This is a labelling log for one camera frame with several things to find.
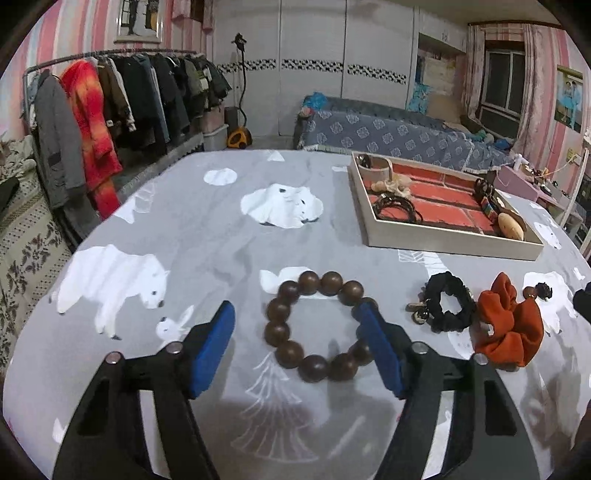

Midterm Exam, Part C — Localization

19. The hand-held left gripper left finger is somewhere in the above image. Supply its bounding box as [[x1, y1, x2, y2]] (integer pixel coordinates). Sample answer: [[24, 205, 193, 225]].
[[52, 300, 237, 480]]

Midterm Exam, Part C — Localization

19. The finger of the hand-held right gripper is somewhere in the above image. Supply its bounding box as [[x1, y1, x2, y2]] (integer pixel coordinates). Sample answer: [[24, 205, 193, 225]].
[[573, 287, 591, 320]]

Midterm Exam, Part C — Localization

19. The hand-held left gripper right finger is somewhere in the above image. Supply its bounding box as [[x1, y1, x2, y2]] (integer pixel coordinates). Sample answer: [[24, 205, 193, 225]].
[[355, 302, 541, 480]]

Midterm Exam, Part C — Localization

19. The large brown wooden bead bracelet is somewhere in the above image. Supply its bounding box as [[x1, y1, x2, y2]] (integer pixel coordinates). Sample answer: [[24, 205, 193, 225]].
[[264, 271, 380, 383]]

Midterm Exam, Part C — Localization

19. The tan oval hair clip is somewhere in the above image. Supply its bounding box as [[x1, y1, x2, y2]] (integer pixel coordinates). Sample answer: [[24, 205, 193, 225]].
[[496, 210, 528, 241]]

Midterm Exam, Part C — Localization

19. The colourful woven bracelet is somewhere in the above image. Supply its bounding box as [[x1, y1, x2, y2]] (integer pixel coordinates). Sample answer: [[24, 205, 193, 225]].
[[480, 194, 502, 222]]

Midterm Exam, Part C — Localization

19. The thin dark bead bracelet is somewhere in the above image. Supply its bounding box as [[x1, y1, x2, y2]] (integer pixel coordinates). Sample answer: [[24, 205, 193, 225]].
[[373, 194, 423, 224]]

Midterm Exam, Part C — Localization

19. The beige jewelry tray red lining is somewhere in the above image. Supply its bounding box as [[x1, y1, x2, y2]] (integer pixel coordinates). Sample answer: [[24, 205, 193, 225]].
[[348, 151, 546, 263]]

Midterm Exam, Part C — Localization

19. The beige scrunchie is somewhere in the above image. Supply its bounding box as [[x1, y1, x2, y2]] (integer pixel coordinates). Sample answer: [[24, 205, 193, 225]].
[[372, 174, 414, 197]]

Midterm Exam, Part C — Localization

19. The grey wide bangle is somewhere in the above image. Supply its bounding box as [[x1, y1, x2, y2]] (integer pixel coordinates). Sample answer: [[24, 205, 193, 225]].
[[355, 154, 393, 185]]

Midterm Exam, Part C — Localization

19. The small brown bead charm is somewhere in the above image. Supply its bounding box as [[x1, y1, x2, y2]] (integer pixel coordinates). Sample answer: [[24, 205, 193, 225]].
[[405, 300, 432, 326]]

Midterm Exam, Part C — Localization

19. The black scrunchie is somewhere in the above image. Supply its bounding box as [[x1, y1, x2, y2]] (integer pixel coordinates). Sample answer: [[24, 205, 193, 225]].
[[422, 271, 476, 334]]

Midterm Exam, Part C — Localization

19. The orange scrunchie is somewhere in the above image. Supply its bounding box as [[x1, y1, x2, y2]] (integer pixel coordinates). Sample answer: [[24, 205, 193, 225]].
[[473, 272, 544, 368]]

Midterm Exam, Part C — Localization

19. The white framed mirror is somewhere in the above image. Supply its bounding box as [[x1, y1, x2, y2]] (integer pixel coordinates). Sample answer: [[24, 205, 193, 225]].
[[568, 134, 591, 259]]

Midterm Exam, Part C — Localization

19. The grey polar bear bedsheet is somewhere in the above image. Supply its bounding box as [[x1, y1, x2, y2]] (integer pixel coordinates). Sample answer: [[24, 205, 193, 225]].
[[4, 148, 591, 480]]

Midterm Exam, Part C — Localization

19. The pink table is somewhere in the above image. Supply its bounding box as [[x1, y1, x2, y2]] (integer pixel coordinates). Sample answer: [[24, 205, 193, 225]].
[[494, 164, 585, 227]]

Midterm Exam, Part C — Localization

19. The floral patterned cloth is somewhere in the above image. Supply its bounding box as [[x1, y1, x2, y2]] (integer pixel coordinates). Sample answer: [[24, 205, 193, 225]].
[[0, 134, 75, 370]]

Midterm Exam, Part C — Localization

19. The black yellow garment steamer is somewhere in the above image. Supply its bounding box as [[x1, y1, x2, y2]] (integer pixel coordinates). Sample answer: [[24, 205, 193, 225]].
[[224, 32, 254, 151]]

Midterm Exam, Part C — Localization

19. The pink storage box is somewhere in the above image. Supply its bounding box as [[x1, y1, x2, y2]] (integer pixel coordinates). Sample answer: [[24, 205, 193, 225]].
[[203, 106, 230, 151]]

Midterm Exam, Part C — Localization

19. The sofa with blue cover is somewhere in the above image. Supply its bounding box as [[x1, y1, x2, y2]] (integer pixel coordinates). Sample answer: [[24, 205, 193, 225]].
[[293, 95, 513, 174]]

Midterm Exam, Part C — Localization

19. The wide pink curtain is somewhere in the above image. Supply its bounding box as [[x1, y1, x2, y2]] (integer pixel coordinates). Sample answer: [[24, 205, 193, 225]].
[[519, 23, 557, 153]]

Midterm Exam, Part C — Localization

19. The window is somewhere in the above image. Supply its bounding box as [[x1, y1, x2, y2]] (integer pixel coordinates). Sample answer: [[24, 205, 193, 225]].
[[480, 41, 527, 139]]

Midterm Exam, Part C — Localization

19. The narrow pink curtain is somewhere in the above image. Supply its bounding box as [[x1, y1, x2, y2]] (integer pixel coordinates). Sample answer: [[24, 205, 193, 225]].
[[464, 25, 485, 125]]

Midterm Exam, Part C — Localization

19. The hanging blue cloth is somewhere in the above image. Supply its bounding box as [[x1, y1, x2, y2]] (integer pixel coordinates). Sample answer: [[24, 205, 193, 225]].
[[409, 83, 428, 114]]

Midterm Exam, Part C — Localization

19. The dark cloth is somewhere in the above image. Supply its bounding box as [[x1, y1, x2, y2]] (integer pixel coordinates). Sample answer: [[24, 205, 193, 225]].
[[0, 178, 19, 217]]

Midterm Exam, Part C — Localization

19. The row of hanging clothes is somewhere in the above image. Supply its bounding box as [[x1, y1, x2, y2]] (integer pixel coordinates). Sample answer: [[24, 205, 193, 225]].
[[30, 52, 234, 241]]

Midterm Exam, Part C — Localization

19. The metal clothes rack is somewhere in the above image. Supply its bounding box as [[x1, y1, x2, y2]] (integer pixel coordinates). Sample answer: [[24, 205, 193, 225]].
[[23, 46, 208, 139]]

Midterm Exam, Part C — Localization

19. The white wardrobe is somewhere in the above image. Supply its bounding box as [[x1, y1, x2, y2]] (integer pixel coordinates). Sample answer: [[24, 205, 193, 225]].
[[212, 0, 467, 139]]

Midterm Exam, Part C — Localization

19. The small dark hair tie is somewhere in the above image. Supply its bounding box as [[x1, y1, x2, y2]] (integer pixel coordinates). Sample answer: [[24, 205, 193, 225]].
[[523, 282, 554, 302]]

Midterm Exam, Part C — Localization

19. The wall poster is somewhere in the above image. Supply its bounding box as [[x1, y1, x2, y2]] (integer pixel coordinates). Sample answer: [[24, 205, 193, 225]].
[[554, 65, 585, 132]]

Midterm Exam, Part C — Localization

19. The framed wall picture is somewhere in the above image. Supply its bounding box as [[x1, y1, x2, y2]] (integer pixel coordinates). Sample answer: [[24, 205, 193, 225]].
[[115, 0, 162, 44]]

